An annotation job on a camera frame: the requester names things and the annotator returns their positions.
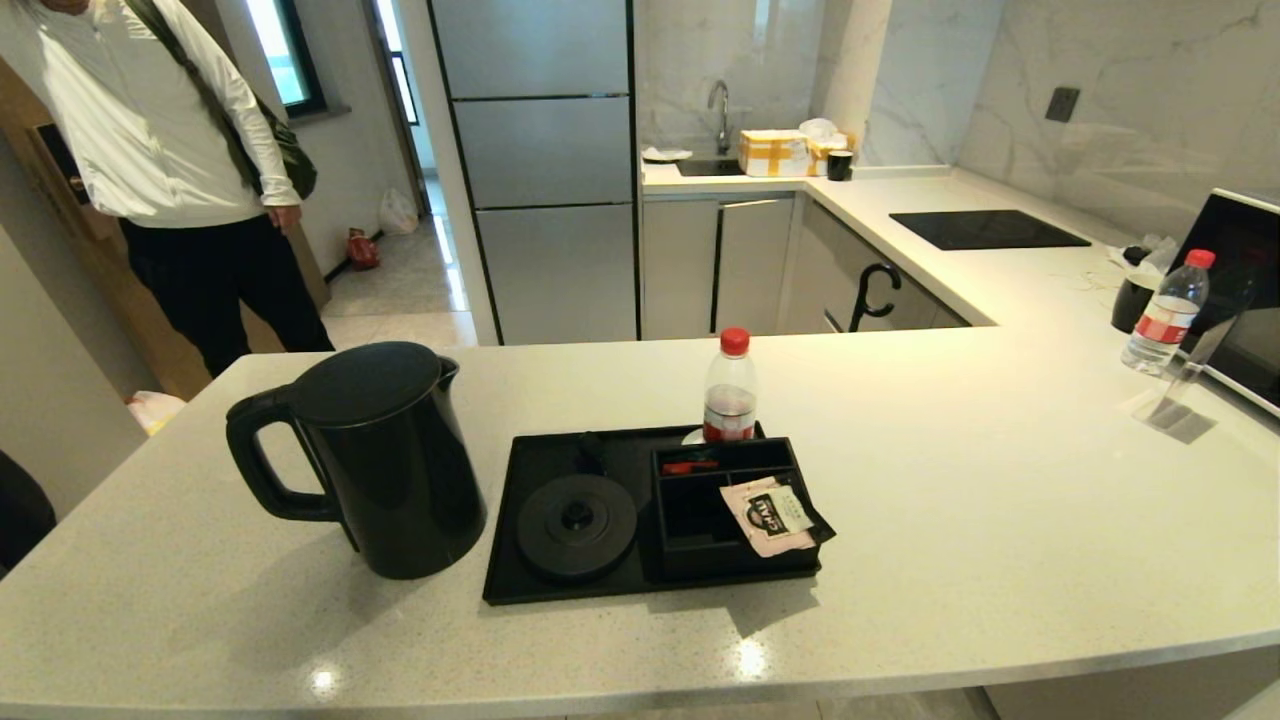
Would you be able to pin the clear water bottle red cap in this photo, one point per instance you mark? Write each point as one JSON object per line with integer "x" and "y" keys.
{"x": 1165, "y": 320}

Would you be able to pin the black round kettle base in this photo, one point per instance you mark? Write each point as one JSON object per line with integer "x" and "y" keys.
{"x": 575, "y": 540}

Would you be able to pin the dark green shoulder bag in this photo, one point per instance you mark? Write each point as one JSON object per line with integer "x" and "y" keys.
{"x": 290, "y": 160}

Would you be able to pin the crumpled white orange plastic bag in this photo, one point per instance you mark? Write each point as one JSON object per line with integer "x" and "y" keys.
{"x": 155, "y": 410}

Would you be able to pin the clear acrylic sign holder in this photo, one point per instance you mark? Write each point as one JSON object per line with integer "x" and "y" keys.
{"x": 1185, "y": 385}

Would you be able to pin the red sachet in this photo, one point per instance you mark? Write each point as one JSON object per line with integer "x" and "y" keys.
{"x": 688, "y": 466}

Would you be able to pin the black curved faucet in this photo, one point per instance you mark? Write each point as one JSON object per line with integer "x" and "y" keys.
{"x": 858, "y": 300}

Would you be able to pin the black induction cooktop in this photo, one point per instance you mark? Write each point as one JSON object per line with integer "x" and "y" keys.
{"x": 985, "y": 230}

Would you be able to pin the black electric kettle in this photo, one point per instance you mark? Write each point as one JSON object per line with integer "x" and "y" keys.
{"x": 400, "y": 470}

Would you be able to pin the black rectangular serving tray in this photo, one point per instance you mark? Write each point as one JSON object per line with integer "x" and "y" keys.
{"x": 540, "y": 590}

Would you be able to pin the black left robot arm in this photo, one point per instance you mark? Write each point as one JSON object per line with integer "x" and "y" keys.
{"x": 22, "y": 512}

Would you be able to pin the white round coaster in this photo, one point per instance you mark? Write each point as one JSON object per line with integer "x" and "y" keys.
{"x": 692, "y": 437}

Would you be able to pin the dark wall socket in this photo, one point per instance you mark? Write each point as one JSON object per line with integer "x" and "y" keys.
{"x": 1063, "y": 103}

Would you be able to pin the water bottle with dark liquid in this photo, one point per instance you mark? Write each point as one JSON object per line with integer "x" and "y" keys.
{"x": 730, "y": 395}

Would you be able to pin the pink tea bag sachet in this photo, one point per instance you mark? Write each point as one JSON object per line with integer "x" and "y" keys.
{"x": 770, "y": 515}

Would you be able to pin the white plate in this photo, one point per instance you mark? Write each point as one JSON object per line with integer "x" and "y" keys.
{"x": 666, "y": 154}

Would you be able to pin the red bag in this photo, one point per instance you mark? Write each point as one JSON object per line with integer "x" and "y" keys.
{"x": 362, "y": 248}

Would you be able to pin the large black mug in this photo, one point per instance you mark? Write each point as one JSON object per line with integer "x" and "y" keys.
{"x": 1133, "y": 303}

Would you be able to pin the small yellow white box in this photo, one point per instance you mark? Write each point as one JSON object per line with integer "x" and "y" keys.
{"x": 822, "y": 157}

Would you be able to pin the silver refrigerator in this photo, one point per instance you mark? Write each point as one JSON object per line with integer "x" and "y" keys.
{"x": 545, "y": 200}

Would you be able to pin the black compartment organizer box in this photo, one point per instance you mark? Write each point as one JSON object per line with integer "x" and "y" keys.
{"x": 700, "y": 520}

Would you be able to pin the small black cup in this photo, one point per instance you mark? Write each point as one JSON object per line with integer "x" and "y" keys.
{"x": 840, "y": 165}

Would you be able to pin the yellow white striped box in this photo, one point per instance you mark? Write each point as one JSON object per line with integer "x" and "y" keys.
{"x": 772, "y": 154}

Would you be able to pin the dark framed window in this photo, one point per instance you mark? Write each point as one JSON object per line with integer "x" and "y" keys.
{"x": 285, "y": 50}

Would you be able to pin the person in white jacket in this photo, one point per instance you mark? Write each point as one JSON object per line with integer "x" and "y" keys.
{"x": 150, "y": 150}

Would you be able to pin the white base cabinet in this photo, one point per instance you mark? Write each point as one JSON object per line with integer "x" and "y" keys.
{"x": 750, "y": 265}

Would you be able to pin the black microwave oven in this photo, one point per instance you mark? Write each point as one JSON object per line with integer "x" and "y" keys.
{"x": 1250, "y": 300}

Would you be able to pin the chrome sink faucet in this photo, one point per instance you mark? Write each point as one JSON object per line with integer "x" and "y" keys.
{"x": 722, "y": 105}

